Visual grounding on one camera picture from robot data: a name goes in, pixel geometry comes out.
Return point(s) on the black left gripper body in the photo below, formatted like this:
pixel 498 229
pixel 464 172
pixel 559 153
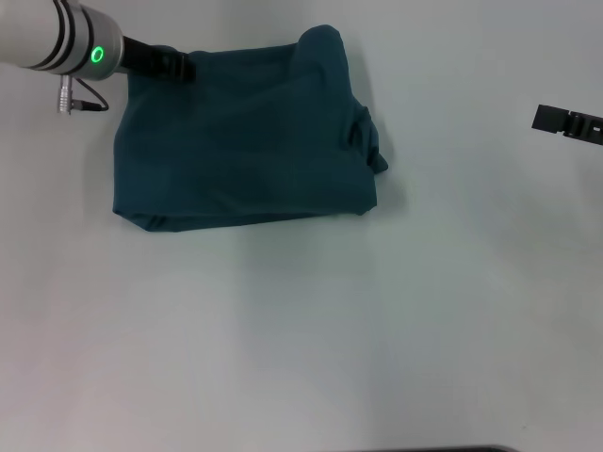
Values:
pixel 143 56

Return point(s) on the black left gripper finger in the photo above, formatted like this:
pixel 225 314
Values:
pixel 184 66

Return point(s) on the teal t-shirt with beige print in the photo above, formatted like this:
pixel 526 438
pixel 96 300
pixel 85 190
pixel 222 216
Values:
pixel 235 141

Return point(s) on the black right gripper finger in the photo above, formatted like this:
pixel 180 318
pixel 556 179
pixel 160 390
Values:
pixel 560 122

